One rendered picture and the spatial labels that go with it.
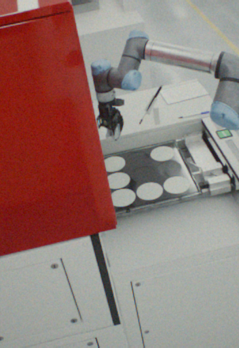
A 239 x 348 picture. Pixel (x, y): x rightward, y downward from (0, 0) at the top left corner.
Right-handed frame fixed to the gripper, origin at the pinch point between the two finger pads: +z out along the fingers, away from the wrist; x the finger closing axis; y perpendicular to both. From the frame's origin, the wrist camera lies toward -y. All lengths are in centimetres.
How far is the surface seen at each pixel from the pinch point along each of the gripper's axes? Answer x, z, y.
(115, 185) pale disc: 5.3, 9.1, 19.4
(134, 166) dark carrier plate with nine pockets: 9.3, 9.3, 6.9
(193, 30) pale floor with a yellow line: -52, 102, -339
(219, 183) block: 45.1, 9.6, 10.9
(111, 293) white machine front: 26, 1, 74
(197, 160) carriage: 33.2, 11.4, -3.8
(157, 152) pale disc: 15.7, 9.4, -4.1
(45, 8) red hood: 27, -82, 72
